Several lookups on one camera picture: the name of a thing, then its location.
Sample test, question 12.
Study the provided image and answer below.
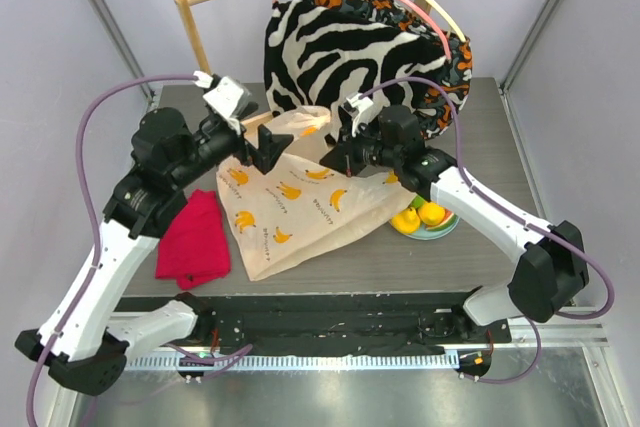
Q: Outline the banana print plastic bag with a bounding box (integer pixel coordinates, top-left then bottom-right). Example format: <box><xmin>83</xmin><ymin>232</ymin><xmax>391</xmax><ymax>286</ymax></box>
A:
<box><xmin>216</xmin><ymin>106</ymin><xmax>414</xmax><ymax>281</ymax></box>

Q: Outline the fruit plate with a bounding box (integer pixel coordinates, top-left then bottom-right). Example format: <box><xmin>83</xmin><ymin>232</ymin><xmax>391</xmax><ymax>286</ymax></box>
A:
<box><xmin>404</xmin><ymin>223</ymin><xmax>458</xmax><ymax>241</ymax></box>

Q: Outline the orange camouflage garment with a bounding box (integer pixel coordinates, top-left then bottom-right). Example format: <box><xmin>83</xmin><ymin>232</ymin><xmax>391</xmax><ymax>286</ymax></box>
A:
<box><xmin>303</xmin><ymin>0</ymin><xmax>472</xmax><ymax>140</ymax></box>

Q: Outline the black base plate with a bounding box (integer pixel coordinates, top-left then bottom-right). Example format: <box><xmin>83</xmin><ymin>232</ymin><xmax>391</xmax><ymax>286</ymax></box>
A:
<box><xmin>114</xmin><ymin>289</ymin><xmax>514</xmax><ymax>354</ymax></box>

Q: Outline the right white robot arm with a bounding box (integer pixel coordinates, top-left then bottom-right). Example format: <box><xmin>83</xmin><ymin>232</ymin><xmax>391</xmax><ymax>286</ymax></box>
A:
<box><xmin>321</xmin><ymin>103</ymin><xmax>589</xmax><ymax>342</ymax></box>

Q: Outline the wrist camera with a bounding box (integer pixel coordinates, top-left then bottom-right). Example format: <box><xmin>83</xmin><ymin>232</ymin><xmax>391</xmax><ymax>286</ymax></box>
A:
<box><xmin>342</xmin><ymin>93</ymin><xmax>382</xmax><ymax>137</ymax></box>
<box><xmin>193</xmin><ymin>70</ymin><xmax>258</xmax><ymax>136</ymax></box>

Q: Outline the slotted cable duct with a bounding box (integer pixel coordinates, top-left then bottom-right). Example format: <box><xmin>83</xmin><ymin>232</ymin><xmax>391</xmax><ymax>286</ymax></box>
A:
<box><xmin>126</xmin><ymin>350</ymin><xmax>459</xmax><ymax>373</ymax></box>

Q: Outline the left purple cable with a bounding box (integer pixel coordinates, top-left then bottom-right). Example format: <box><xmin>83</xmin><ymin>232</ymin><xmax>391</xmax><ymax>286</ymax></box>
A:
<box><xmin>27</xmin><ymin>72</ymin><xmax>254</xmax><ymax>427</ymax></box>

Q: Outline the watermelon slice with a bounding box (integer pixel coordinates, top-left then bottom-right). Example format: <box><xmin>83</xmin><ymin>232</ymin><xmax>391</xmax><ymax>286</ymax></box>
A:
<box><xmin>426</xmin><ymin>210</ymin><xmax>458</xmax><ymax>232</ymax></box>

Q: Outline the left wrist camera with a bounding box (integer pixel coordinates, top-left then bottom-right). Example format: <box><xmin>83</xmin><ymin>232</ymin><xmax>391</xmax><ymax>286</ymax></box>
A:
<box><xmin>193</xmin><ymin>70</ymin><xmax>258</xmax><ymax>136</ymax></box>

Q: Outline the red cloth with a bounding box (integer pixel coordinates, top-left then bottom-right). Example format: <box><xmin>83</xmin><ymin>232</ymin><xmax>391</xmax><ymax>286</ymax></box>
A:
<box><xmin>155</xmin><ymin>190</ymin><xmax>231</xmax><ymax>291</ymax></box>

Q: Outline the yellow lemon left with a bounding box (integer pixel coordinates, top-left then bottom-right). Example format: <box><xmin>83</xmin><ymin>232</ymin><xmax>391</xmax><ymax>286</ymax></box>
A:
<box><xmin>390</xmin><ymin>207</ymin><xmax>422</xmax><ymax>235</ymax></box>

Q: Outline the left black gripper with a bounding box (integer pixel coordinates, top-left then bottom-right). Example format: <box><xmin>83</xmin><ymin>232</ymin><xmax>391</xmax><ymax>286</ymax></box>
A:
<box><xmin>171</xmin><ymin>102</ymin><xmax>294</xmax><ymax>188</ymax></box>

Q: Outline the yellow lemon right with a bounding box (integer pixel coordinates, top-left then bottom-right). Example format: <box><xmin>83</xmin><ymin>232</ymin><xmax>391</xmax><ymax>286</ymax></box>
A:
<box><xmin>417</xmin><ymin>202</ymin><xmax>447</xmax><ymax>227</ymax></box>

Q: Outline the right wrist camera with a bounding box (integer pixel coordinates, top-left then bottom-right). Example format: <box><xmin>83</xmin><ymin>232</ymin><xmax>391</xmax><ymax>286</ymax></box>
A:
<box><xmin>342</xmin><ymin>93</ymin><xmax>382</xmax><ymax>137</ymax></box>

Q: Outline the yellow lemon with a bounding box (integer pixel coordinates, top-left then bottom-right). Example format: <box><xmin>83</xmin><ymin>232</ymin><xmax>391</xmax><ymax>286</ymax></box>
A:
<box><xmin>417</xmin><ymin>202</ymin><xmax>447</xmax><ymax>227</ymax></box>
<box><xmin>390</xmin><ymin>207</ymin><xmax>422</xmax><ymax>235</ymax></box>

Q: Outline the zebra print garment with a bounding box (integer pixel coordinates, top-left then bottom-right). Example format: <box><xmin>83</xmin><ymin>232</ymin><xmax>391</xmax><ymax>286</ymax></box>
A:
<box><xmin>263</xmin><ymin>0</ymin><xmax>447</xmax><ymax>115</ymax></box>

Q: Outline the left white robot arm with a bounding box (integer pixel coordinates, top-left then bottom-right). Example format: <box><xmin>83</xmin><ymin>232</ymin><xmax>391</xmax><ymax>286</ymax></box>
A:
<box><xmin>15</xmin><ymin>108</ymin><xmax>294</xmax><ymax>396</ymax></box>

